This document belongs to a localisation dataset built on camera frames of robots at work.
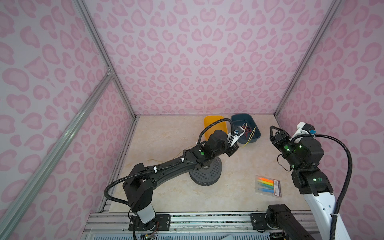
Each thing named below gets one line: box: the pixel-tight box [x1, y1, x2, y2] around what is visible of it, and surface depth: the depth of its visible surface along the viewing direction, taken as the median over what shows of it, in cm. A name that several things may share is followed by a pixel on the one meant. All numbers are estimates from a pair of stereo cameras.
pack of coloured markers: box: [255, 175, 282, 198], surface depth 86 cm
